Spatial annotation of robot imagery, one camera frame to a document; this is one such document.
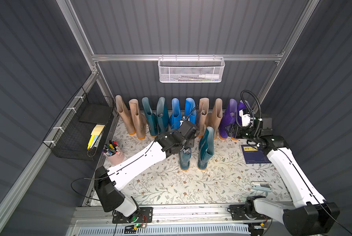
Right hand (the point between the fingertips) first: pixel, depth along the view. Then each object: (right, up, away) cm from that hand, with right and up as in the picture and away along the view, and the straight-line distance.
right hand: (233, 127), depth 76 cm
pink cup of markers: (-68, -14, +8) cm, 70 cm away
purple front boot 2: (+9, +12, +13) cm, 20 cm away
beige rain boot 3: (-7, +6, +7) cm, 11 cm away
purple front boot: (+2, +6, +12) cm, 14 cm away
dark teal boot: (-45, +5, +9) cm, 46 cm away
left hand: (-23, -5, -3) cm, 24 cm away
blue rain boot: (-22, +13, +13) cm, 29 cm away
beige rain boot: (-61, +10, +9) cm, 63 cm away
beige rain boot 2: (-53, +5, +9) cm, 53 cm away
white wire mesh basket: (-18, +48, +48) cm, 70 cm away
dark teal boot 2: (-38, +7, +9) cm, 40 cm away
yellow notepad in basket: (-71, -2, -1) cm, 72 cm away
